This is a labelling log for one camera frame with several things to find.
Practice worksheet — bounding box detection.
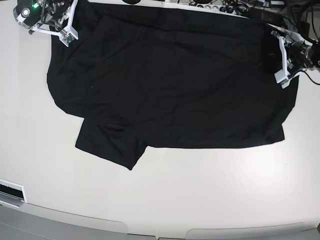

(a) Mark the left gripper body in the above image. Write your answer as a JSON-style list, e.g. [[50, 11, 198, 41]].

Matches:
[[284, 37, 313, 73]]

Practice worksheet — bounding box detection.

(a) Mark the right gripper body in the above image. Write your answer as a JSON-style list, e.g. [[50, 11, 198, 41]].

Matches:
[[41, 4, 73, 34]]

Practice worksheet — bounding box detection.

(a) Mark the black t-shirt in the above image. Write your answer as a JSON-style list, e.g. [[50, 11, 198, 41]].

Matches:
[[47, 0, 299, 170]]

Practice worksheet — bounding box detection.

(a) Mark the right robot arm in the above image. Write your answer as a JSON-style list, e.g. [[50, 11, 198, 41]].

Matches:
[[13, 0, 73, 35]]

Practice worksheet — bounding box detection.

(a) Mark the white power strip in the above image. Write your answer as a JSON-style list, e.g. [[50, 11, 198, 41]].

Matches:
[[170, 0, 223, 10]]

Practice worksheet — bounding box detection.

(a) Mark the white table slot panel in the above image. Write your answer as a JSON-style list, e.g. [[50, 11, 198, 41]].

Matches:
[[0, 179, 28, 208]]

